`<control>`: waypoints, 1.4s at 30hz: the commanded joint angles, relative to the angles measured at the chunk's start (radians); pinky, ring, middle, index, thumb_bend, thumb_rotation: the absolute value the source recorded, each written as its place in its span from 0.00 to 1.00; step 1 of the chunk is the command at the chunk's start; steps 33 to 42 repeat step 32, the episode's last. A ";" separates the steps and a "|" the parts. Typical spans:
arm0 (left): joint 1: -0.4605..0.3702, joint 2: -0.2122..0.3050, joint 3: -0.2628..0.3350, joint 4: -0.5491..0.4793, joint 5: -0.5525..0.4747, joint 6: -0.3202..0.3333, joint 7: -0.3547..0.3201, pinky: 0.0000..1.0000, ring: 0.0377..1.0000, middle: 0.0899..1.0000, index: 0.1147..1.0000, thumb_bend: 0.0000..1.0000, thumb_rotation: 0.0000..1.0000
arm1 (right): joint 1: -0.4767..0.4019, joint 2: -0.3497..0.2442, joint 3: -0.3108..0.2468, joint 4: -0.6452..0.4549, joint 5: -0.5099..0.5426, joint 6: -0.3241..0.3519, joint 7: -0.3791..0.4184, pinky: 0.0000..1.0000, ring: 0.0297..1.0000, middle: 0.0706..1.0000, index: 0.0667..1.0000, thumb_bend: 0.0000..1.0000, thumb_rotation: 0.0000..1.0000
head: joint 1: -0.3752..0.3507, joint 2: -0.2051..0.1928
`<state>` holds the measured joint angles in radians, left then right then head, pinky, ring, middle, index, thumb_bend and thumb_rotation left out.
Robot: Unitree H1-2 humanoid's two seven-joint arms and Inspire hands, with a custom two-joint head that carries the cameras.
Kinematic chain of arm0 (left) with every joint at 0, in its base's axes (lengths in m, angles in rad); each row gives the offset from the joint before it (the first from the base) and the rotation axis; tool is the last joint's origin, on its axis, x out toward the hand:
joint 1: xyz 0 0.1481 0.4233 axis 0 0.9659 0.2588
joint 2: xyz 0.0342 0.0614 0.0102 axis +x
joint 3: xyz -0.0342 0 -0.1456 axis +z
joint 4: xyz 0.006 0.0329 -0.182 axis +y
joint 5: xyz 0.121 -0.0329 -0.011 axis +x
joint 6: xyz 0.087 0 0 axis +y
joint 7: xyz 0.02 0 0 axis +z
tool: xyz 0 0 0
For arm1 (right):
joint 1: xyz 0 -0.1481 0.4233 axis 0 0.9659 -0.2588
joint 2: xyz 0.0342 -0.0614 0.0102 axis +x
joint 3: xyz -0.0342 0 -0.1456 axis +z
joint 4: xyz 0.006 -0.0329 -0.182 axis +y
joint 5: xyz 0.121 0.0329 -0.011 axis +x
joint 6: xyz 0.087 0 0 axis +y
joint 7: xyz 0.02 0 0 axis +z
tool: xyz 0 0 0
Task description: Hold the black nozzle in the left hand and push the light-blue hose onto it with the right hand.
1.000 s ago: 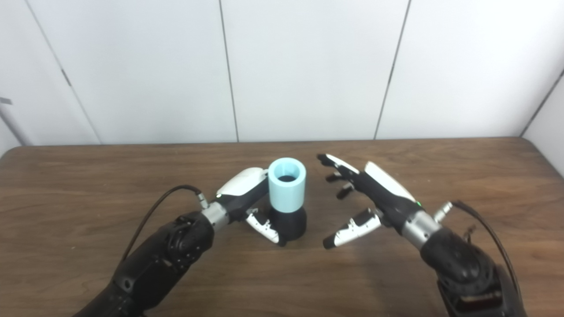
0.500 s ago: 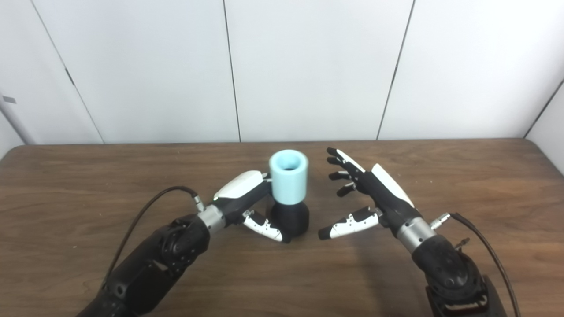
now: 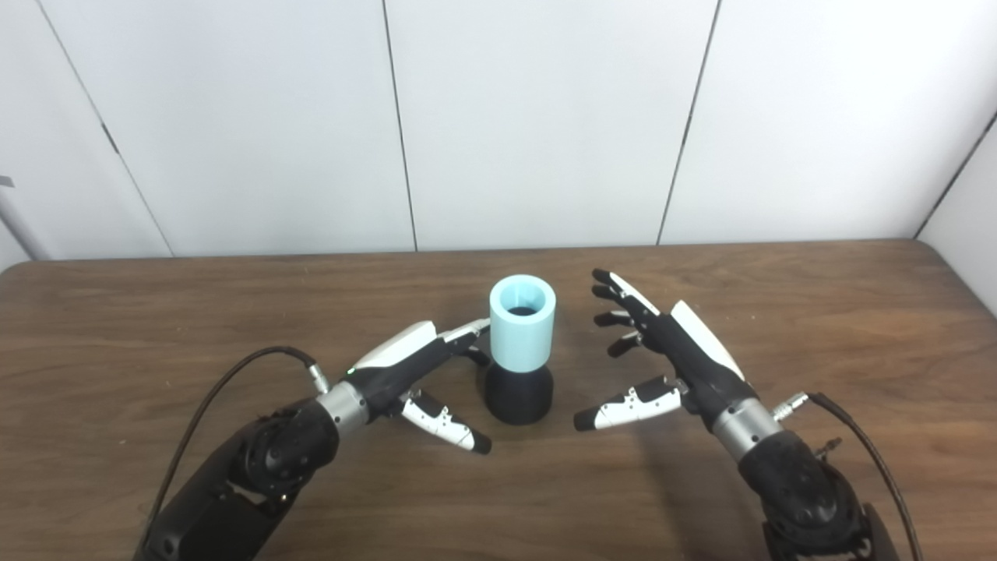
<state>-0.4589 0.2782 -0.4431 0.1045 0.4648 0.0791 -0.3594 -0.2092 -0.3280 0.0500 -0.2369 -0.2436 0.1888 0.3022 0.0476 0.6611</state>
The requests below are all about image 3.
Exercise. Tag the black funnel-shaped nozzle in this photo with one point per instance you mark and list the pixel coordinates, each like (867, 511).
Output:
(518, 397)

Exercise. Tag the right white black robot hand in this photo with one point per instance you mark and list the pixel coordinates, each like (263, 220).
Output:
(701, 366)

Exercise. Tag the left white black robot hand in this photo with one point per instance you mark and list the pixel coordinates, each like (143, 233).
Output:
(397, 362)

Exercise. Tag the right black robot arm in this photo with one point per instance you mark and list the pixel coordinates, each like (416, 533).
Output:
(794, 483)

